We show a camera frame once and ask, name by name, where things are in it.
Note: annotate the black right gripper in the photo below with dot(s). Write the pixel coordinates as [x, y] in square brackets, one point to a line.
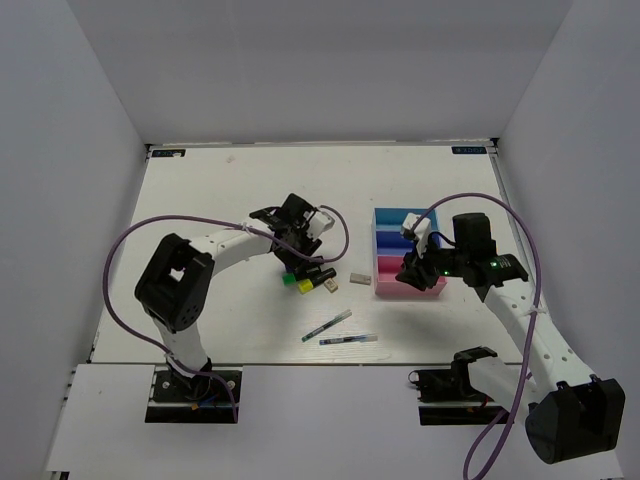
[416, 272]

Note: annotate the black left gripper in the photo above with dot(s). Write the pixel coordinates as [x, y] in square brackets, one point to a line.
[310, 246]

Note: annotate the green cap highlighter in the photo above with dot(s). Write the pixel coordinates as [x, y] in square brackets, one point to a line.
[294, 276]

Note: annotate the yellow cap highlighter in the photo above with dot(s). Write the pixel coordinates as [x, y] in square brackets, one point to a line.
[311, 282]

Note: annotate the green gel pen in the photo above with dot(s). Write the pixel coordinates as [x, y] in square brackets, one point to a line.
[329, 324]

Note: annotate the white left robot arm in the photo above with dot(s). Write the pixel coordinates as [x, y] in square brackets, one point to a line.
[174, 285]

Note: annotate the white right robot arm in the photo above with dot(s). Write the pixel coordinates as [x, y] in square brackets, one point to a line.
[567, 411]

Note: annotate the grey wrapped eraser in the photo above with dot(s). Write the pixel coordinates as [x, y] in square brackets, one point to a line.
[360, 279]

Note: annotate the small beige eraser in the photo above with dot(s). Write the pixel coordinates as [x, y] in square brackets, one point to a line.
[331, 285]

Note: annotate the blue gel pen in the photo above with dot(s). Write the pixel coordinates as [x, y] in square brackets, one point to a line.
[349, 339]

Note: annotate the right corner label sticker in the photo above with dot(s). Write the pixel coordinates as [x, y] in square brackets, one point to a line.
[468, 150]

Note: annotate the corner label sticker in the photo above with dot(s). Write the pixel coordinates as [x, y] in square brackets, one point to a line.
[468, 150]
[168, 153]

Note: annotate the left corner label sticker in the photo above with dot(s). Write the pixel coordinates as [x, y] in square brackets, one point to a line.
[168, 153]

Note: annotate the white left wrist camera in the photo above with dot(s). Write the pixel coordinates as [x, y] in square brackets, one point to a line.
[318, 223]

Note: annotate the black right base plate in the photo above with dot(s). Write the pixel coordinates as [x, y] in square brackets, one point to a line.
[441, 403]

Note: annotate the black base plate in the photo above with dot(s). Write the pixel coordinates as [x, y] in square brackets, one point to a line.
[199, 400]
[441, 403]

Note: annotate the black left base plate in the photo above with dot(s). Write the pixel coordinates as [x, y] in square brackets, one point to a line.
[199, 400]

